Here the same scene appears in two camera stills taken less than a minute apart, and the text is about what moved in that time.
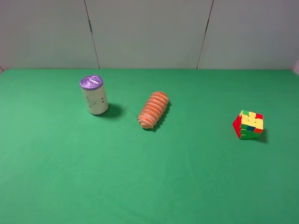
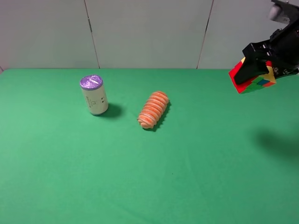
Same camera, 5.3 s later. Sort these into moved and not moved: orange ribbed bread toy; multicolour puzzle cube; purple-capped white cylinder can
Moved: multicolour puzzle cube
Not moved: orange ribbed bread toy; purple-capped white cylinder can
